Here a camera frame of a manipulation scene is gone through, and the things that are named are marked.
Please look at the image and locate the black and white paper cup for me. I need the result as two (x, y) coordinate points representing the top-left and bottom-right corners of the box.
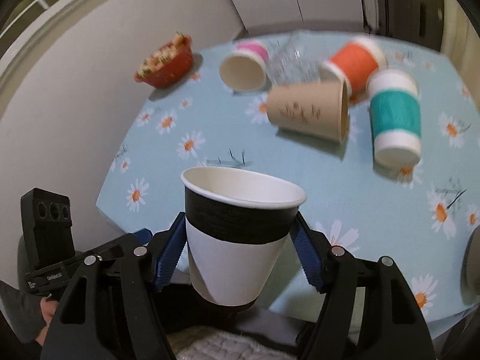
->
(181, 166), (307, 307)

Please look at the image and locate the brown kraft paper cup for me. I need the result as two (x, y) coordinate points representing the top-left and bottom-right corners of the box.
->
(266, 81), (348, 143)

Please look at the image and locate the teal banded paper cup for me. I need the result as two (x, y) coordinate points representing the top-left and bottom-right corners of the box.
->
(366, 67), (422, 169)

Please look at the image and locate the pink banded paper cup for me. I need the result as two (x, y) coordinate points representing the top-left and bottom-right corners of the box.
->
(219, 40), (269, 92)

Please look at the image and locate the orange banded paper cup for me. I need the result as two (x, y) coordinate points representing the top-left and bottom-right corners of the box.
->
(319, 35), (388, 97)

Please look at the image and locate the left hand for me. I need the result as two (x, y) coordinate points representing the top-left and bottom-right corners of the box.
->
(35, 297), (59, 346)

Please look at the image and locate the beige ceramic mug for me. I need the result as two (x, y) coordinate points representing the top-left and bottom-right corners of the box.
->
(460, 227), (480, 304)

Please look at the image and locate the blue daisy tablecloth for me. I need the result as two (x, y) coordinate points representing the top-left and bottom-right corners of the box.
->
(97, 38), (479, 336)

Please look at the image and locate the red bowl of fruit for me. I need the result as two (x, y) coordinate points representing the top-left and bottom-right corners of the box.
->
(133, 33), (194, 89)

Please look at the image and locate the clear glass tumbler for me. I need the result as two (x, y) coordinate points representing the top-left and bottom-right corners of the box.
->
(267, 33), (321, 86)

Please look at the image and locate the cream curtain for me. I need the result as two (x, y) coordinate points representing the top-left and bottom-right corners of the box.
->
(441, 0), (479, 105)

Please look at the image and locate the dark grey suitcase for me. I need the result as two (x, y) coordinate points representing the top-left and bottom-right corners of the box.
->
(378, 0), (444, 51)

